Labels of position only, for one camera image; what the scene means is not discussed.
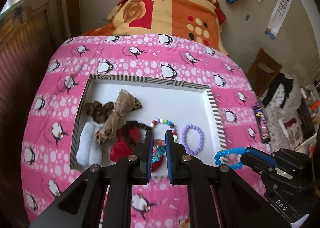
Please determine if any blue bead bracelet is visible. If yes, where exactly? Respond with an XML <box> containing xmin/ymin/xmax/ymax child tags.
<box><xmin>213</xmin><ymin>147</ymin><xmax>250</xmax><ymax>171</ymax></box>

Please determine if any red satin hair bow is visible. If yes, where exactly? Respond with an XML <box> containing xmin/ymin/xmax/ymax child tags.
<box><xmin>110</xmin><ymin>138</ymin><xmax>135</xmax><ymax>162</ymax></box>

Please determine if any black red hair scrunchie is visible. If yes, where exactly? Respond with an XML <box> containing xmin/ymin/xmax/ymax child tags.
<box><xmin>117</xmin><ymin>121</ymin><xmax>152</xmax><ymax>146</ymax></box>

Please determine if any black smartphone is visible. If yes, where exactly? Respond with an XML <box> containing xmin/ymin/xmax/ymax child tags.
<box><xmin>253</xmin><ymin>106</ymin><xmax>270</xmax><ymax>143</ymax></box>

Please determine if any white floral bedding pile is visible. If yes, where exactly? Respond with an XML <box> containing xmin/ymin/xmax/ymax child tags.
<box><xmin>260</xmin><ymin>73</ymin><xmax>304</xmax><ymax>152</ymax></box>

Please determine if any white fluffy scrunchie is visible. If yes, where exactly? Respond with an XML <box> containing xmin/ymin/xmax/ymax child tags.
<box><xmin>76</xmin><ymin>122</ymin><xmax>102</xmax><ymax>168</ymax></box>

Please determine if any white striped-edge tray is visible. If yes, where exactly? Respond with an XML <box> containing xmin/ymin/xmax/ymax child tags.
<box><xmin>70</xmin><ymin>75</ymin><xmax>227</xmax><ymax>171</ymax></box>

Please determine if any beige leopard hair bow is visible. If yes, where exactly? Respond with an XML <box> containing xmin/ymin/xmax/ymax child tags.
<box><xmin>95</xmin><ymin>89</ymin><xmax>142</xmax><ymax>145</ymax></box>

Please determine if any leopard print scrunchie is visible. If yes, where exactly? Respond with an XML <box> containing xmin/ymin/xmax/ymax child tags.
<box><xmin>84</xmin><ymin>101</ymin><xmax>114</xmax><ymax>123</ymax></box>

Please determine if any wooden chair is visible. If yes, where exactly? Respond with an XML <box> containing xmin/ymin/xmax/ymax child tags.
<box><xmin>246</xmin><ymin>48</ymin><xmax>282</xmax><ymax>97</ymax></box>

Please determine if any black garment on chair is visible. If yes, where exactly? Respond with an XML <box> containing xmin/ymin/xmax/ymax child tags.
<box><xmin>261</xmin><ymin>72</ymin><xmax>294</xmax><ymax>108</ymax></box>

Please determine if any pink penguin blanket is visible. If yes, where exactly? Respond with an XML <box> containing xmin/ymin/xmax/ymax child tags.
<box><xmin>21</xmin><ymin>33</ymin><xmax>272</xmax><ymax>228</ymax></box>

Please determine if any orange red patterned blanket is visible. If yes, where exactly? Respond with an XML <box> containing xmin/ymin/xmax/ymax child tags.
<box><xmin>84</xmin><ymin>0</ymin><xmax>227</xmax><ymax>54</ymax></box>

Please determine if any wooden door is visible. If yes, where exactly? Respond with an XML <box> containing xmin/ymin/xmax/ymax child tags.
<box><xmin>1</xmin><ymin>4</ymin><xmax>57</xmax><ymax>227</ymax></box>

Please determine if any purple bead bracelet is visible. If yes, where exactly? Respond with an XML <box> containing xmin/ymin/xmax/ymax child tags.
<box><xmin>181</xmin><ymin>123</ymin><xmax>204</xmax><ymax>156</ymax></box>

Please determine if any multicolour round bead bracelet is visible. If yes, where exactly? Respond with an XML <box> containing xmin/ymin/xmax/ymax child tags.
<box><xmin>150</xmin><ymin>117</ymin><xmax>179</xmax><ymax>143</ymax></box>

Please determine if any wall calendar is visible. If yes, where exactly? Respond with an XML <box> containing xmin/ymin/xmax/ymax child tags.
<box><xmin>265</xmin><ymin>0</ymin><xmax>292</xmax><ymax>39</ymax></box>

